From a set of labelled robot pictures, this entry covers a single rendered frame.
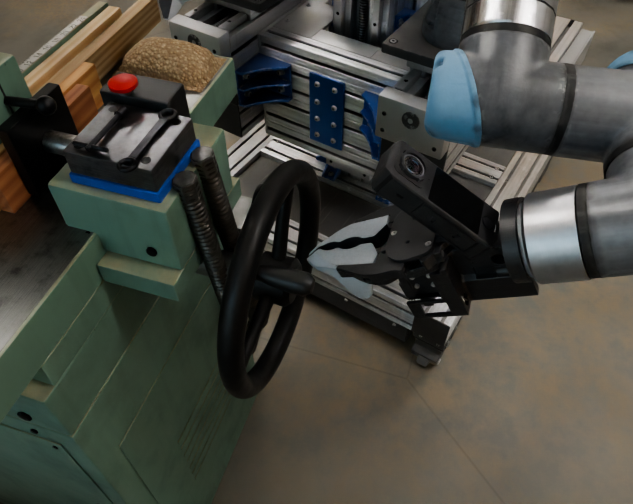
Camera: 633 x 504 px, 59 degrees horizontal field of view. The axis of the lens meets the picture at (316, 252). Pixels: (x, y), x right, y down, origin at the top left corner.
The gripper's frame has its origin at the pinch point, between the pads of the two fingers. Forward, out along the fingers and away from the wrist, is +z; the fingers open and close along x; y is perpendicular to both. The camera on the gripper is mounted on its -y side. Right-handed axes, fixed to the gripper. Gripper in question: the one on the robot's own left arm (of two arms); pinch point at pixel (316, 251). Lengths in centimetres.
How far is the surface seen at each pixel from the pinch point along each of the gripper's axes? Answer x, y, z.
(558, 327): 69, 104, 3
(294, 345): 41, 70, 63
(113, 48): 27.1, -20.1, 33.5
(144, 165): -1.5, -15.3, 10.0
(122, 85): 6.3, -20.5, 14.1
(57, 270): -8.9, -10.8, 22.2
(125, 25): 31.1, -21.3, 32.8
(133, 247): -3.2, -7.5, 18.1
